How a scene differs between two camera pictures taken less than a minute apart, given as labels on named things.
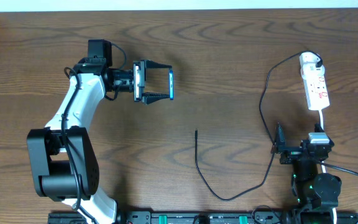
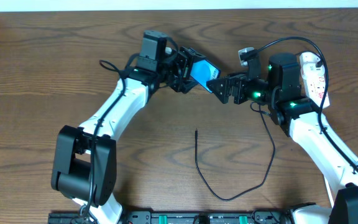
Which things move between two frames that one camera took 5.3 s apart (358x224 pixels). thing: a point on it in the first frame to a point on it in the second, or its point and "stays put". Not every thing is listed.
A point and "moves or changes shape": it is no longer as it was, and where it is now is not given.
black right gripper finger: [280, 137] to [220, 88]
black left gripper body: [142, 81] to [183, 66]
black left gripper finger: [150, 64] to [196, 55]
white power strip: [316, 93] stays put
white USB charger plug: [307, 64] stays put
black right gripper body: [293, 149] to [235, 89]
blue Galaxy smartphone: [171, 84] moves or changes shape
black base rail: [219, 217] stays put
